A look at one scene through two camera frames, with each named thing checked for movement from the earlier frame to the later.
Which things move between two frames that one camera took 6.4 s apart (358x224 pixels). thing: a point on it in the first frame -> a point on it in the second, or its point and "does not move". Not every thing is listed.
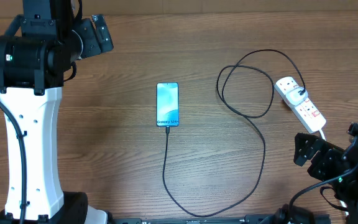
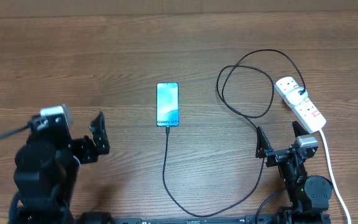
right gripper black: x=327 y=157 -> x=263 y=150
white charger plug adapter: x=293 y=98 does not move
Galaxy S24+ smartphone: x=167 y=104 does not move
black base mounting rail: x=247 y=219 does not move
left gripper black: x=86 y=28 -> x=91 y=153
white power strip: x=305 y=112 does not move
